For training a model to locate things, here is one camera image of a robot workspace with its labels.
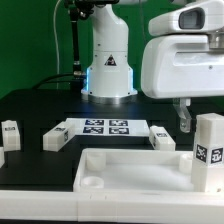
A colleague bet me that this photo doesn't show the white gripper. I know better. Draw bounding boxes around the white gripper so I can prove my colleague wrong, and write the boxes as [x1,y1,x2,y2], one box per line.
[141,0,224,133]

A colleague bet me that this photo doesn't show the white desk tabletop tray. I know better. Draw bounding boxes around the white desk tabletop tray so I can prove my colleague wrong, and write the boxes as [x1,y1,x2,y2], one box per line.
[73,148,203,194]

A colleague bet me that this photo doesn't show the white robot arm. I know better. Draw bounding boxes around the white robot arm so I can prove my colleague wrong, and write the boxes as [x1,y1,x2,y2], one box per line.
[82,0,224,133]

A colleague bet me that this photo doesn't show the white marker sheet with tags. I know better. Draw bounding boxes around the white marker sheet with tags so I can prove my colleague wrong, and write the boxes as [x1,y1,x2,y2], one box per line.
[66,118,149,137]

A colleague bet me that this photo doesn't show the white front fence bar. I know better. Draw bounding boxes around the white front fence bar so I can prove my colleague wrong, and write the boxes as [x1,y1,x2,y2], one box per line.
[0,191,224,224]

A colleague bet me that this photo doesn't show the white left fence piece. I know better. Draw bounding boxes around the white left fence piece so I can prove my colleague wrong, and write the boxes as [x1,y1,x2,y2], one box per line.
[0,147,5,168]

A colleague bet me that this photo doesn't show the black cable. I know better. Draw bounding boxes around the black cable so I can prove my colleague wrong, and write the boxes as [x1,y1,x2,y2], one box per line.
[31,73,84,90]

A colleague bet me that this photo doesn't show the white cable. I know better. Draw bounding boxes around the white cable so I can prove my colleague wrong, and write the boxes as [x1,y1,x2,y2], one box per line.
[53,0,64,90]

